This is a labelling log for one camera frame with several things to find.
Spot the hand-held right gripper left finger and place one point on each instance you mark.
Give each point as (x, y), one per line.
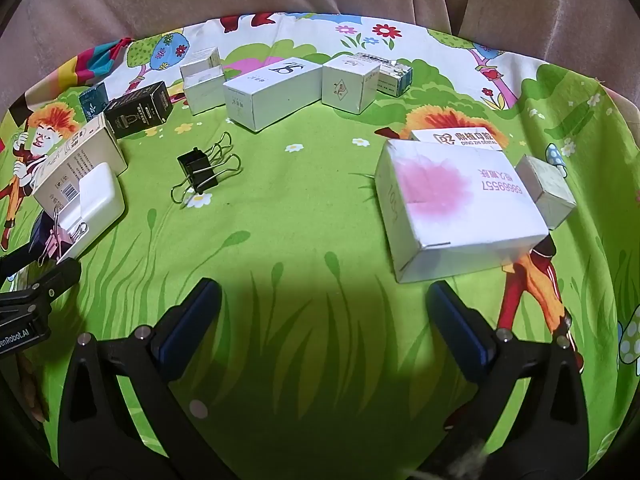
(195, 320)

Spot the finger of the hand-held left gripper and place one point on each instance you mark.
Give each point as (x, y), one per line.
(12, 269)
(55, 277)

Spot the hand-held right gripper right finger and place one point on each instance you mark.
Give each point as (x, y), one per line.
(460, 330)

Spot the pink binder clip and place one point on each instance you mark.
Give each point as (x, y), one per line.
(62, 242)

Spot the large white box pink blotch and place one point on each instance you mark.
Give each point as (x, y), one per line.
(450, 200)

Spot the black box gold print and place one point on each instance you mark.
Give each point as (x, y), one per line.
(137, 110)

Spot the white box green blue print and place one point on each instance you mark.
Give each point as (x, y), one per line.
(392, 80)

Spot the person's left hand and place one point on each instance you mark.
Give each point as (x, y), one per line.
(32, 385)

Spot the white charger block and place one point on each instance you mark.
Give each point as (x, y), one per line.
(97, 205)

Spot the white box black text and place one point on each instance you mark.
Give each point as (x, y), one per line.
(75, 155)

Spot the black binder clip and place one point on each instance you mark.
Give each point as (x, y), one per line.
(206, 177)
(192, 157)

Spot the cartoon printed green blanket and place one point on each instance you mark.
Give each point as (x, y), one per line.
(310, 210)

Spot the small beige box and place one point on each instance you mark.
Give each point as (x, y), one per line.
(545, 190)

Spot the dark teal box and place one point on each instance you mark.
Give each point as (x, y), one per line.
(92, 102)

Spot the white box orange logo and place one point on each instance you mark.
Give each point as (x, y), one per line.
(460, 138)

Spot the small white box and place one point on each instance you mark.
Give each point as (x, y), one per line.
(200, 62)
(205, 92)

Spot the long white box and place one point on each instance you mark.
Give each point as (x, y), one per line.
(270, 90)

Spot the white cube box gold emblem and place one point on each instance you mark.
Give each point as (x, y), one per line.
(347, 85)

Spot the grey printed box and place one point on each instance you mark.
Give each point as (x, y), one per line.
(370, 56)

